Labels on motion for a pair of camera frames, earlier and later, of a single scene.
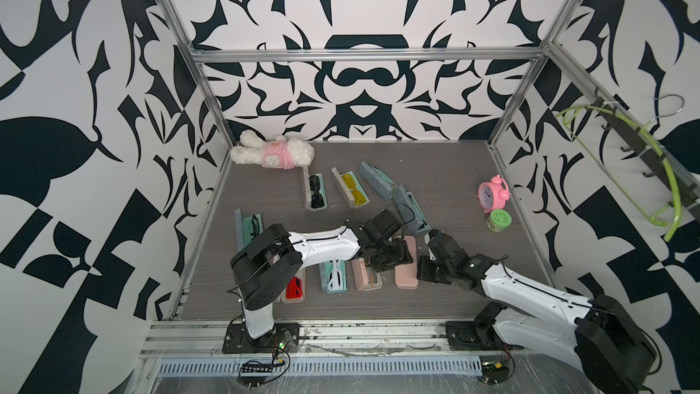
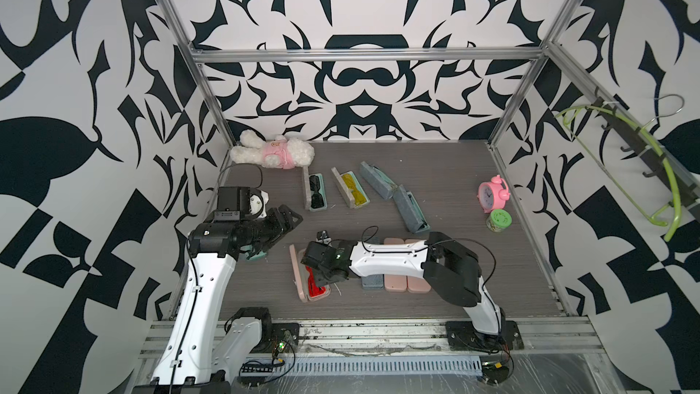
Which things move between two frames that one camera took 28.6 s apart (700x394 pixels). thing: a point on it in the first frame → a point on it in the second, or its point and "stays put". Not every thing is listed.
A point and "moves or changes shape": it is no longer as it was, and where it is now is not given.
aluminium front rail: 377,339 stays put
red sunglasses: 294,288 → 313,289
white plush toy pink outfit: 277,152 stays put
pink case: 360,274 moves or changes shape
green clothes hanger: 638,127 stays put
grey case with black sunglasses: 314,191 stays put
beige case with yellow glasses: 351,191 stays put
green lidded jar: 499,220 stays put
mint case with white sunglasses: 334,277 moves or changes shape
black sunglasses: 316,199 stays put
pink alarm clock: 494,194 stays put
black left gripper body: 390,254 → 267,231
